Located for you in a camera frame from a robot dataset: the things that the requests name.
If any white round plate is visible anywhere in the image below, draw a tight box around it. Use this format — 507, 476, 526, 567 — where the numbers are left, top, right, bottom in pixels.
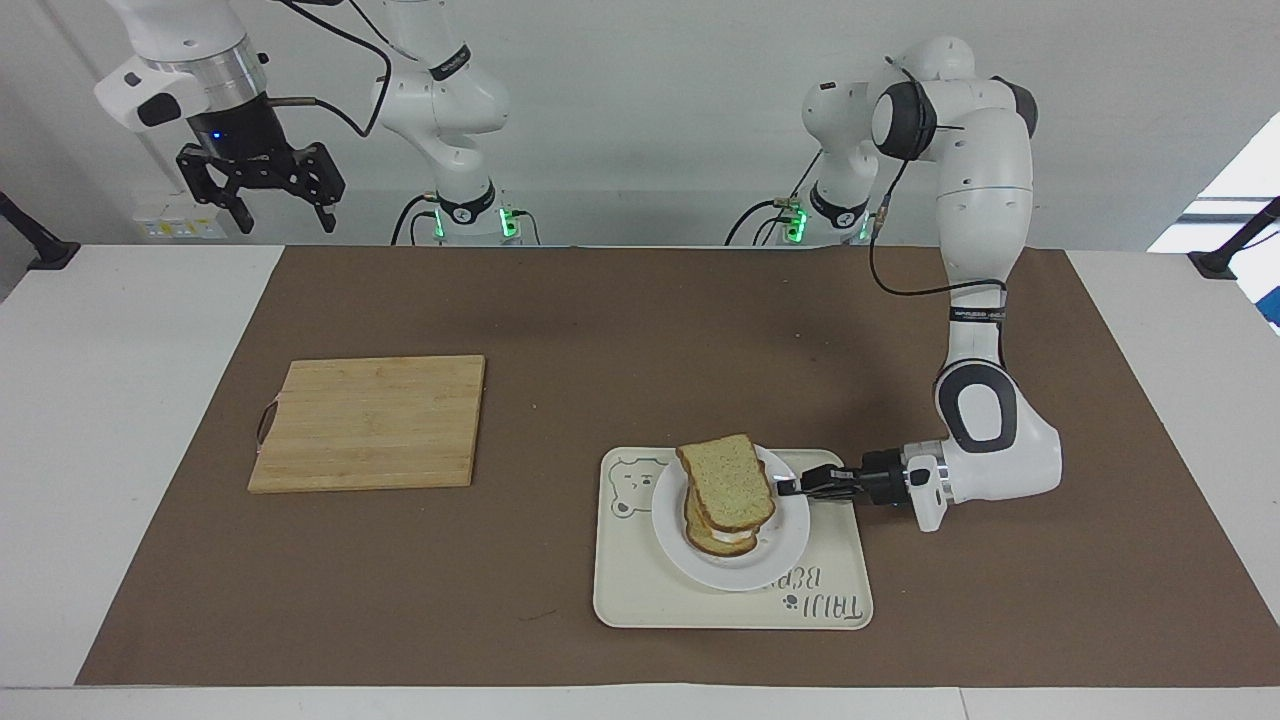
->
651, 444, 812, 593

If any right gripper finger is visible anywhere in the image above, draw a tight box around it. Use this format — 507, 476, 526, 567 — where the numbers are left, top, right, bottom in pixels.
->
176, 145, 254, 237
284, 142, 348, 234

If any brown bread slice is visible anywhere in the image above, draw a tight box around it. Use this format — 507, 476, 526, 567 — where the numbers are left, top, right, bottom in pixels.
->
688, 525, 761, 558
683, 488, 773, 541
675, 433, 778, 533

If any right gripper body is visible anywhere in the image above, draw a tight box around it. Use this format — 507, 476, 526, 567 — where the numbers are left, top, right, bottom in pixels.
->
185, 93, 307, 193

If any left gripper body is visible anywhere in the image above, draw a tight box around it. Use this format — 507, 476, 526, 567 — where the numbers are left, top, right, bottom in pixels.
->
848, 449, 908, 507

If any wooden cutting board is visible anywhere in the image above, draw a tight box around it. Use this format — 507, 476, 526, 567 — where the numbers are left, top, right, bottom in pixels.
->
247, 355, 488, 496

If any black stand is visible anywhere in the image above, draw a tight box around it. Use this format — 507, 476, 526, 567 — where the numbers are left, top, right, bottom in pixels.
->
0, 190, 82, 272
1187, 195, 1280, 282

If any white wall socket strip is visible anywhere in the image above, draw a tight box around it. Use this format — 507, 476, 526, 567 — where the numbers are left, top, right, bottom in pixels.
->
133, 198, 225, 242

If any cream tray with bear print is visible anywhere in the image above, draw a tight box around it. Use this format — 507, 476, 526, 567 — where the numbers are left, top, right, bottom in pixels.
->
592, 445, 875, 631

